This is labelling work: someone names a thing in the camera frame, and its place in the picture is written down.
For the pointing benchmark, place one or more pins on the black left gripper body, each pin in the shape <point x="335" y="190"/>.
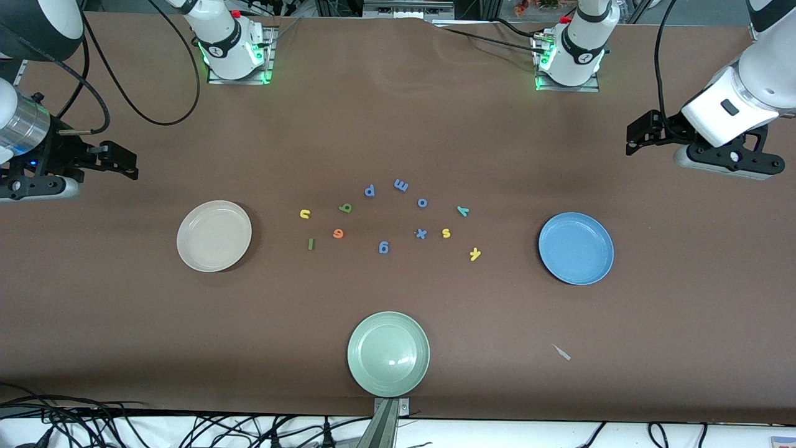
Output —
<point x="670" y="130"/>

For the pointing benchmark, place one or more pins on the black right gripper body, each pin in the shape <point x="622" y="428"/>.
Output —
<point x="57" y="151"/>

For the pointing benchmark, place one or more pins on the teal foam letter y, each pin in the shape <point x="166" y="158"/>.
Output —
<point x="462" y="211"/>

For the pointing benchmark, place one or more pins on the yellow foam letter k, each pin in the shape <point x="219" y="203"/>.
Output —
<point x="475" y="254"/>

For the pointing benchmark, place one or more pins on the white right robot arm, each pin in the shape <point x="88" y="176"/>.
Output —
<point x="224" y="37"/>

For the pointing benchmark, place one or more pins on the beige round plate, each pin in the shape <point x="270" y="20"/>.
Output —
<point x="214" y="236"/>

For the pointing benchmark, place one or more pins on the blue round plate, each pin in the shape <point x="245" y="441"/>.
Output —
<point x="576" y="248"/>

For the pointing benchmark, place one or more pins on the orange background object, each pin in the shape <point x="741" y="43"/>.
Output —
<point x="522" y="7"/>

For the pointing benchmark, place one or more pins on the small grey paper scrap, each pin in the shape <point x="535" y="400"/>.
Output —
<point x="561" y="352"/>

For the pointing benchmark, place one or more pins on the brown table cover sheet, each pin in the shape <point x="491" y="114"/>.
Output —
<point x="398" y="124"/>

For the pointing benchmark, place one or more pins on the blue foam letter m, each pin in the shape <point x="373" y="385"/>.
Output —
<point x="401" y="185"/>

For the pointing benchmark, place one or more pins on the green round plate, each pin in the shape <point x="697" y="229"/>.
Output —
<point x="388" y="354"/>

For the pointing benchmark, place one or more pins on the metal frame rail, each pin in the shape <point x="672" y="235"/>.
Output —
<point x="407" y="9"/>

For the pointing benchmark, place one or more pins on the aluminium camera mount post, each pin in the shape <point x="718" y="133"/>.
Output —
<point x="385" y="429"/>

